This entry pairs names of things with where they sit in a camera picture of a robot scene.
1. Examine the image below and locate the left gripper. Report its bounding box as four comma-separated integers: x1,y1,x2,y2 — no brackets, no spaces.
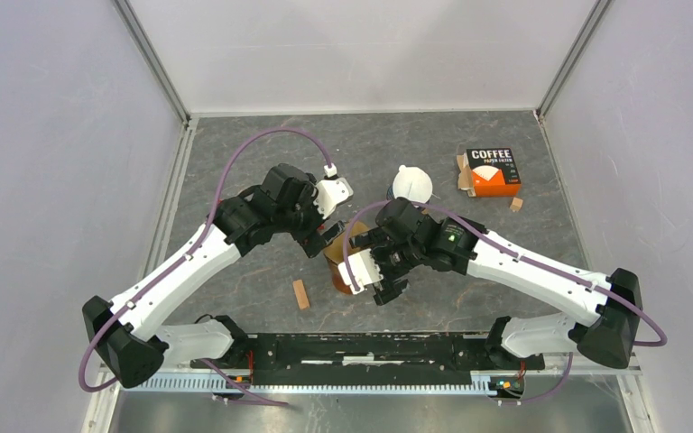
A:
274,177,346,257

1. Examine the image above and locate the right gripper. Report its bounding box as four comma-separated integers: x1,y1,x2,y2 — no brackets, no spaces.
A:
349,227,423,305

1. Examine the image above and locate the orange glass carafe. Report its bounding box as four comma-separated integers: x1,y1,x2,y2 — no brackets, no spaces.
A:
328,262,353,296

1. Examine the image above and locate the brown paper coffee filter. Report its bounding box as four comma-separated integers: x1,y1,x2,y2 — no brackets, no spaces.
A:
323,221,370,265

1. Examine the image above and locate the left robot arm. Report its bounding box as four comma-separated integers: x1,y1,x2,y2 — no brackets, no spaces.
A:
81,163,353,389

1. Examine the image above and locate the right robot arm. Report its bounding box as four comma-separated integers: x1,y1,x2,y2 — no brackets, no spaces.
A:
368,198,642,369

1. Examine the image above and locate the orange black coffee filter box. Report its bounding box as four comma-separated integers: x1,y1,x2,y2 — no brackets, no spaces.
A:
457,148,522,198

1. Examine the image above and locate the small wooden block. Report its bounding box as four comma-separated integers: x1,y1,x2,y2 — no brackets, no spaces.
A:
292,280,310,310

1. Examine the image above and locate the small wooden cube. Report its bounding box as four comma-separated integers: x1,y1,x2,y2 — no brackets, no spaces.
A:
509,198,523,212

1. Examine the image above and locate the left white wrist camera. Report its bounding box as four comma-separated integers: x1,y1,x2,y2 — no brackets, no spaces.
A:
313,164,354,220

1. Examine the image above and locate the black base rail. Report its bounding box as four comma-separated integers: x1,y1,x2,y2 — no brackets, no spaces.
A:
213,332,545,386

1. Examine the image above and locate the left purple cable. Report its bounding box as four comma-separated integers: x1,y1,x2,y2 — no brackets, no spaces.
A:
78,126,338,394

